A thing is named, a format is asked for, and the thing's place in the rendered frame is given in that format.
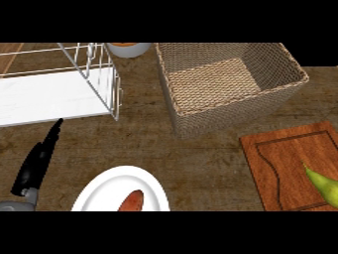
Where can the green pear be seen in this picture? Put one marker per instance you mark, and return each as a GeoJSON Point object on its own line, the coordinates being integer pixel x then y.
{"type": "Point", "coordinates": [334, 190]}

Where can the woven wicker basket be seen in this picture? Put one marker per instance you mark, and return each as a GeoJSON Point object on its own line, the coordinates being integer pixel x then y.
{"type": "Point", "coordinates": [225, 89]}

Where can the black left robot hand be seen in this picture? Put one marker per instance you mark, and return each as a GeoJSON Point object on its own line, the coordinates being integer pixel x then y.
{"type": "Point", "coordinates": [35, 163]}

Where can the white bowl with orange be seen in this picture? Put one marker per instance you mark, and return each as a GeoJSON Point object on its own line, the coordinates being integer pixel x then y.
{"type": "Point", "coordinates": [128, 49]}

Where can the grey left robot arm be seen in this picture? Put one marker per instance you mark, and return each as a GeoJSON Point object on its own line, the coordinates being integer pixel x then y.
{"type": "Point", "coordinates": [18, 204]}

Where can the white oval plate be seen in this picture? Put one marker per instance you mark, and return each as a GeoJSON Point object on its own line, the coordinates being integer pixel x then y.
{"type": "Point", "coordinates": [108, 188]}

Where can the brown wooden cutting board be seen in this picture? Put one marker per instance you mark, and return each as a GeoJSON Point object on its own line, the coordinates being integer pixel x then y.
{"type": "Point", "coordinates": [293, 165]}

